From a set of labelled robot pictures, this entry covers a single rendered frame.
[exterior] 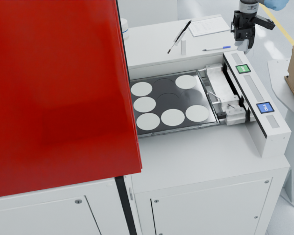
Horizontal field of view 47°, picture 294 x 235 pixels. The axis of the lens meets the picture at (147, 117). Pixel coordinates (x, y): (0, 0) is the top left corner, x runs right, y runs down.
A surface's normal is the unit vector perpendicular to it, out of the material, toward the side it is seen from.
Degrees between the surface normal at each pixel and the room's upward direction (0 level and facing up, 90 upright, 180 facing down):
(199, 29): 0
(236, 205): 90
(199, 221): 90
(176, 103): 0
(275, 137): 90
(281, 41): 0
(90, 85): 90
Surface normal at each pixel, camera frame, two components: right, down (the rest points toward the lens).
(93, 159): 0.15, 0.70
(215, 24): -0.08, -0.69
